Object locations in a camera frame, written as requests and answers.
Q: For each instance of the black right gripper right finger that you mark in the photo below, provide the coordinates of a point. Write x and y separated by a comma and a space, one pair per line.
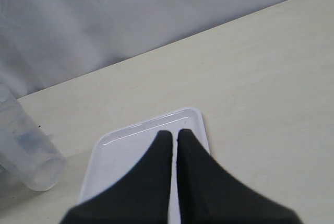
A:
207, 193

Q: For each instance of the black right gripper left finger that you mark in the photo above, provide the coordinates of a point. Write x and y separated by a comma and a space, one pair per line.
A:
140, 196

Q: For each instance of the clear plastic tea bottle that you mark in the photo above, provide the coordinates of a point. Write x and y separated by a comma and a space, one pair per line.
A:
26, 152

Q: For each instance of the white plastic tray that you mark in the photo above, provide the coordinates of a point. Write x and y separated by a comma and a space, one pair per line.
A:
118, 151

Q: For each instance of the white backdrop cloth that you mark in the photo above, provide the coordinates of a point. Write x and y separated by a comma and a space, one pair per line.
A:
46, 42

